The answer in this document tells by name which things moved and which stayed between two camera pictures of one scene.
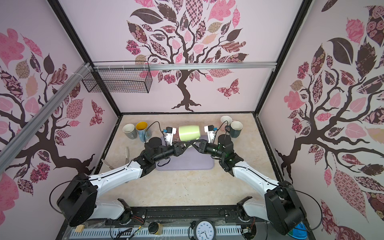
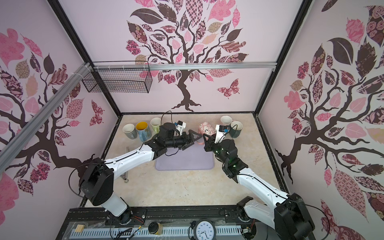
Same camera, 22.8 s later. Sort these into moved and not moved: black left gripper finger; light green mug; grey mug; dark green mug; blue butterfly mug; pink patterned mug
Moved: light green mug; black left gripper finger
Not moved: pink patterned mug; dark green mug; grey mug; blue butterfly mug
